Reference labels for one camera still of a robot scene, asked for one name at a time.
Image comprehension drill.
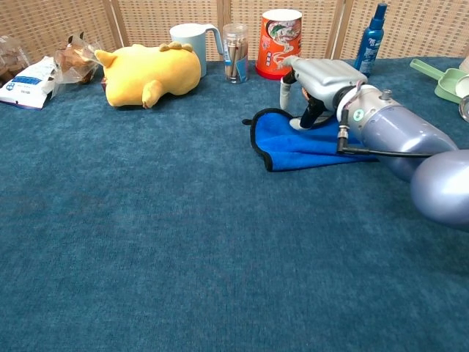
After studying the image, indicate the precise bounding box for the blue spray bottle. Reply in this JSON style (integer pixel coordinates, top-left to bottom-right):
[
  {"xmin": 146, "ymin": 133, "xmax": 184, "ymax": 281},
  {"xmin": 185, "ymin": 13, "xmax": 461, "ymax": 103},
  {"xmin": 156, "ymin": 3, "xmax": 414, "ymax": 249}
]
[{"xmin": 353, "ymin": 2, "xmax": 388, "ymax": 78}]

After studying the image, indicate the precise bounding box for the green plastic scoop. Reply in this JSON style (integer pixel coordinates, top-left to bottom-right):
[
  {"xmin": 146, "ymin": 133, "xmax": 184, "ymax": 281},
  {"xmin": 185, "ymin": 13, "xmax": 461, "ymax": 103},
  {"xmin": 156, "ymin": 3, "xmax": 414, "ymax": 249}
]
[{"xmin": 409, "ymin": 58, "xmax": 469, "ymax": 105}]

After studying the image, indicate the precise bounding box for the clear bag of pastries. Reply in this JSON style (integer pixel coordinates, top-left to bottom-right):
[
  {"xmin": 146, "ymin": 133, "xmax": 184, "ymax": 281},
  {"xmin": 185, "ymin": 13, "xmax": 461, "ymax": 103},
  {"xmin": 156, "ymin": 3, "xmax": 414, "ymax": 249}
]
[{"xmin": 51, "ymin": 32, "xmax": 103, "ymax": 99}]

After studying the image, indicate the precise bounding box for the light blue handled mug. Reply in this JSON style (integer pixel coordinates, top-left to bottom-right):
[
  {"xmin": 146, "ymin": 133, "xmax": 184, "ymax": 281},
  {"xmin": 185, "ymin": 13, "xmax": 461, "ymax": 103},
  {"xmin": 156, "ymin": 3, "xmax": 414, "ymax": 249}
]
[{"xmin": 169, "ymin": 23, "xmax": 224, "ymax": 78}]

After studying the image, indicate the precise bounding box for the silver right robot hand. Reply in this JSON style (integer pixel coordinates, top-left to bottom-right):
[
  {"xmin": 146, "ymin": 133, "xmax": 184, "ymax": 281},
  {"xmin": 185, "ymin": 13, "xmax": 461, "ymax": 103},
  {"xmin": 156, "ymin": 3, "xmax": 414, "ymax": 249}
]
[{"xmin": 279, "ymin": 55, "xmax": 369, "ymax": 131}]

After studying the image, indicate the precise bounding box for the blue tablecloth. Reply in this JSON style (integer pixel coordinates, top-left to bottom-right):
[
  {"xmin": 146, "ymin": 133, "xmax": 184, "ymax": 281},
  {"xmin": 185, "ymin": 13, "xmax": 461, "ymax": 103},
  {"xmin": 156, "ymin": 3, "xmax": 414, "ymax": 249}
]
[{"xmin": 0, "ymin": 56, "xmax": 469, "ymax": 352}]

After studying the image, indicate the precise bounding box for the woven wicker folding screen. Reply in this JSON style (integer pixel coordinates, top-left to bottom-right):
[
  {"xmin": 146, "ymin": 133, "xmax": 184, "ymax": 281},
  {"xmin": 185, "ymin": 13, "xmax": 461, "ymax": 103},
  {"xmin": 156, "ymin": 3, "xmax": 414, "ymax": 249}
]
[{"xmin": 0, "ymin": 0, "xmax": 469, "ymax": 63}]

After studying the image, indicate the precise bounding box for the yellow plush toy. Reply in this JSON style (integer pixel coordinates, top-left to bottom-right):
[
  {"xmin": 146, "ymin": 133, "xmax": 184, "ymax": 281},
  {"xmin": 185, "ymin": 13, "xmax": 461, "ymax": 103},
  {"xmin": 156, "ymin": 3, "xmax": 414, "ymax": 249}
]
[{"xmin": 94, "ymin": 42, "xmax": 202, "ymax": 109}]

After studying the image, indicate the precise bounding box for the red instant noodle cup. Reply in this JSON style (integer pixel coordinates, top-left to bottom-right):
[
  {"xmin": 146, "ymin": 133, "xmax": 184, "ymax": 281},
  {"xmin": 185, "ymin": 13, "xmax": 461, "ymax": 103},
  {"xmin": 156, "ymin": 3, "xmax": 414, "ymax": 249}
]
[{"xmin": 254, "ymin": 9, "xmax": 305, "ymax": 81}]

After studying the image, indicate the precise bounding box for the grey and blue cloth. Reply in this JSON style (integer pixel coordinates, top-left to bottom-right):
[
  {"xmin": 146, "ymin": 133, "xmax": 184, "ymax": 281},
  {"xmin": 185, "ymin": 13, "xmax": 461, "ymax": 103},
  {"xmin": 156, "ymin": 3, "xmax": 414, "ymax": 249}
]
[{"xmin": 241, "ymin": 107, "xmax": 380, "ymax": 173}]

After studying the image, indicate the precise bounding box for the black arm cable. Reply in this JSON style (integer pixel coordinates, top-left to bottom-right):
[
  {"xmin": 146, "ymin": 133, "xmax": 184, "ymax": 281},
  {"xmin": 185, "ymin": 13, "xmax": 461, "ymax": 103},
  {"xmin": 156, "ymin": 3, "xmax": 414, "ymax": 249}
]
[{"xmin": 336, "ymin": 109, "xmax": 437, "ymax": 159}]

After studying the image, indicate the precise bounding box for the white and blue snack packet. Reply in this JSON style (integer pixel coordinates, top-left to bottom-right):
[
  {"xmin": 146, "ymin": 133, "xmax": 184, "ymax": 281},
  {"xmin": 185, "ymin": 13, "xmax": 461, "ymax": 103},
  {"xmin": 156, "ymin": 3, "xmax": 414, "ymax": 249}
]
[{"xmin": 0, "ymin": 56, "xmax": 58, "ymax": 111}]

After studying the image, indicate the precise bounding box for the clear plastic box of muffins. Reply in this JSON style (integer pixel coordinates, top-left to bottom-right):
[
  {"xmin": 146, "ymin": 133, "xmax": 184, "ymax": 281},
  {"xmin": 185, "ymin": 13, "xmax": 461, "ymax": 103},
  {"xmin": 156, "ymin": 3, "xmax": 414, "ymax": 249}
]
[{"xmin": 0, "ymin": 35, "xmax": 32, "ymax": 88}]

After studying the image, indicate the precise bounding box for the clear jar of biscuit sticks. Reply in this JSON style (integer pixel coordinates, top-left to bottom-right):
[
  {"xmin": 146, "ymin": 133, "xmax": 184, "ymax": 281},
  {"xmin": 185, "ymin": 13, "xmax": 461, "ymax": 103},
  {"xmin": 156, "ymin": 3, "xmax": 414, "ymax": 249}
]
[{"xmin": 222, "ymin": 23, "xmax": 250, "ymax": 85}]

